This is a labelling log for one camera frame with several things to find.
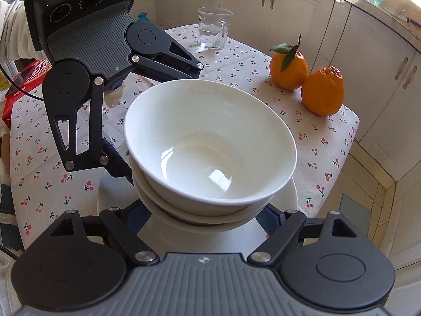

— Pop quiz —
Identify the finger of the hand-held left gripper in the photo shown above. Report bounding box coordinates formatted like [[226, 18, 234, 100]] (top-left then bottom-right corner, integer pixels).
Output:
[[130, 34, 204, 81], [53, 76, 135, 188]]

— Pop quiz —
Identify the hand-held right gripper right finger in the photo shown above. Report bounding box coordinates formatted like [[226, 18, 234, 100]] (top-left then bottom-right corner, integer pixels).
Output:
[[247, 204, 359, 265]]

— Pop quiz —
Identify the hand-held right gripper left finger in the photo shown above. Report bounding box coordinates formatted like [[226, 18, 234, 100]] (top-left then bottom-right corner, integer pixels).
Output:
[[49, 201, 160, 265]]

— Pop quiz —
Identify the white ceramic bowl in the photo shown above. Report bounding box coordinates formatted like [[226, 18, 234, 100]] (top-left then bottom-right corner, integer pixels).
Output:
[[124, 79, 298, 205], [131, 163, 293, 219], [136, 184, 273, 235]]

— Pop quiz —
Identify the white fruit print plate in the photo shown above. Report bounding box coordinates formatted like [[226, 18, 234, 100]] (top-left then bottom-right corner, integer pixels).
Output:
[[98, 168, 299, 258]]

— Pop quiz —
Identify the person's left forearm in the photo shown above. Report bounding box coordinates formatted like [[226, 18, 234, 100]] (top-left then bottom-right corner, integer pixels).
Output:
[[0, 0, 45, 61]]

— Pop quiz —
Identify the glass mug with water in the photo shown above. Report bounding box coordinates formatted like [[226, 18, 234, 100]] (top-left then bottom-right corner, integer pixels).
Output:
[[198, 7, 233, 51]]

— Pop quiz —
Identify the cherry print tablecloth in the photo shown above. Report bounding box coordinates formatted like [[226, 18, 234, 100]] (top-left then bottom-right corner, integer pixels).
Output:
[[9, 23, 359, 251]]

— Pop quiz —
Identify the orange with leaf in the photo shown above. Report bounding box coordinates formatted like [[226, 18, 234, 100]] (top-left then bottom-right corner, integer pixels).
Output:
[[269, 34, 310, 90]]

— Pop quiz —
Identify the red printed carton box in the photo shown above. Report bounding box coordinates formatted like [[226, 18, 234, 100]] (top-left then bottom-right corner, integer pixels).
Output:
[[2, 58, 55, 129]]

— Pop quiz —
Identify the dark plaid cloth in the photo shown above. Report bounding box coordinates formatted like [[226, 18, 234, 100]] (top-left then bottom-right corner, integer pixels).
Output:
[[0, 158, 20, 270]]

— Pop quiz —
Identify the bumpy orange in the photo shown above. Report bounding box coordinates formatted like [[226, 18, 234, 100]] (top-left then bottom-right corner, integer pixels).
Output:
[[301, 66, 345, 117]]

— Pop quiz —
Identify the kitchen countertop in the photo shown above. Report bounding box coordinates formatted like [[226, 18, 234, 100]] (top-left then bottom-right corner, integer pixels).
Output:
[[325, 0, 421, 53]]

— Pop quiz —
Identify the wooden cutting board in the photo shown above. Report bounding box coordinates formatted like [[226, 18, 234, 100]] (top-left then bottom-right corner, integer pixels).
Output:
[[385, 0, 417, 18]]

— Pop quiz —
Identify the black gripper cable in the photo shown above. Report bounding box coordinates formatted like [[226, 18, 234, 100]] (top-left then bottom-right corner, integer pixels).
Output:
[[0, 61, 47, 102]]

